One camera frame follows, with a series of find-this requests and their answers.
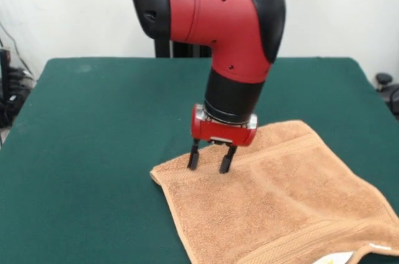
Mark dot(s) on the tan terry towel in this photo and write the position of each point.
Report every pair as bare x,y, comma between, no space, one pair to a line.
265,208

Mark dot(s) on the black equipment box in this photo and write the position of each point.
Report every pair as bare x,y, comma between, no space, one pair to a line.
4,73

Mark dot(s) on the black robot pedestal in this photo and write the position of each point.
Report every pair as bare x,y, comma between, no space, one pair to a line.
187,50

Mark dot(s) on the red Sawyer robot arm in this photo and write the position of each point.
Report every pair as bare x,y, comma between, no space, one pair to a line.
218,11

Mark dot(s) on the black office chair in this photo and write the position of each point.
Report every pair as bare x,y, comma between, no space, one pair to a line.
389,89

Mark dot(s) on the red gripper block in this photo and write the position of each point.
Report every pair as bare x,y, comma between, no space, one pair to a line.
223,133

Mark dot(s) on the dark green table cloth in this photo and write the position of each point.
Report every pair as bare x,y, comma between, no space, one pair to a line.
78,151

